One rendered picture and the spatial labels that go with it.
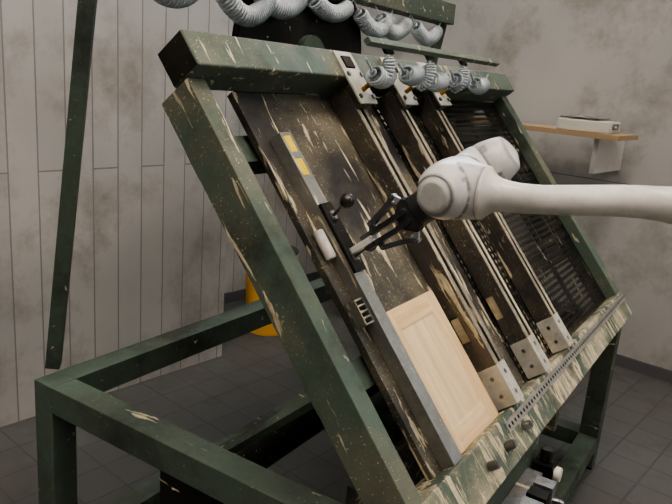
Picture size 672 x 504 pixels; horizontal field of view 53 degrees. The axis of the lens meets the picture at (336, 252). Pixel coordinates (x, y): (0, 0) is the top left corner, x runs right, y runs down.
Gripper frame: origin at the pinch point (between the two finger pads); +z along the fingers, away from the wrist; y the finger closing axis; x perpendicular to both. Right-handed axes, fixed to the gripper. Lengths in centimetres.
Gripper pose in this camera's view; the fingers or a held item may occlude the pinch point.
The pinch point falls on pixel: (364, 244)
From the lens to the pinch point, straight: 159.0
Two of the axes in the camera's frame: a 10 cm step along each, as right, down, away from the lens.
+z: -7.0, 4.5, 5.6
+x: 5.5, -1.7, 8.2
